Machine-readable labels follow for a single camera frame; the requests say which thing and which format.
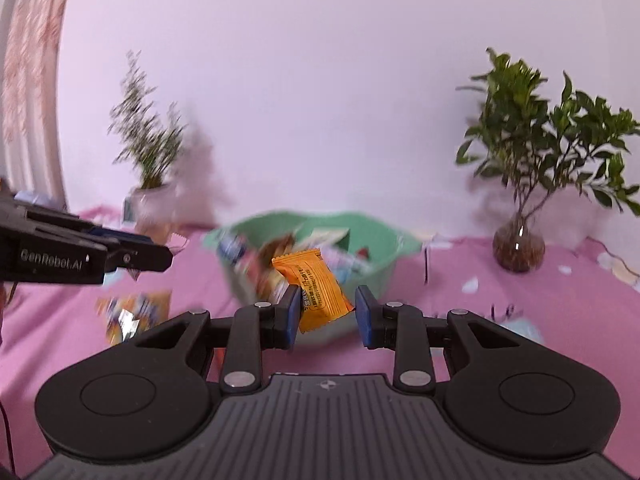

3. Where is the pink patterned curtain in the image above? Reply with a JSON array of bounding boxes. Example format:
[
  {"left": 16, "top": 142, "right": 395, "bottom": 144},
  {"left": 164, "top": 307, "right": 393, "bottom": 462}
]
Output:
[{"left": 1, "top": 0, "right": 67, "bottom": 205}]

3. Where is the pink printed tablecloth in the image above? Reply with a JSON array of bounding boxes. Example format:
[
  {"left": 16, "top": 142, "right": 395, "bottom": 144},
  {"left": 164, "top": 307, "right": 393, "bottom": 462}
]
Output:
[{"left": 1, "top": 230, "right": 639, "bottom": 476}]

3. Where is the orange snack packet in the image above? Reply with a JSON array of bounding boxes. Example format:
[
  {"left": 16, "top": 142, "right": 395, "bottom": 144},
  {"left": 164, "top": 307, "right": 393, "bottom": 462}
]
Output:
[{"left": 271, "top": 249, "right": 352, "bottom": 334}]

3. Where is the small plant in white cup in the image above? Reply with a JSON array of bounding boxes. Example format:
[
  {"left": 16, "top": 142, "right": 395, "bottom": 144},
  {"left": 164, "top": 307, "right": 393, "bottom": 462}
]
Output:
[{"left": 107, "top": 51, "right": 186, "bottom": 244}]

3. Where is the green plastic bowl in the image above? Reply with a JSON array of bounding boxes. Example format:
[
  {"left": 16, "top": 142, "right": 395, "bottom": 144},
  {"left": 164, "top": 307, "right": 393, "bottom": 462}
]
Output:
[{"left": 202, "top": 209, "right": 424, "bottom": 346}]

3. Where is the leafy plant in glass vase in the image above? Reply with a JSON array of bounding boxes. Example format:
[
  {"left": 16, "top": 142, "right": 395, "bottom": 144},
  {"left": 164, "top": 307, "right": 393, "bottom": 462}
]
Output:
[{"left": 456, "top": 48, "right": 639, "bottom": 273}]

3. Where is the yellow blue chip bag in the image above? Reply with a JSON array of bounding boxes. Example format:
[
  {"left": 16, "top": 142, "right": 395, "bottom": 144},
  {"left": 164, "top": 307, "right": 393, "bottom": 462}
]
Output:
[{"left": 96, "top": 290, "right": 171, "bottom": 346}]

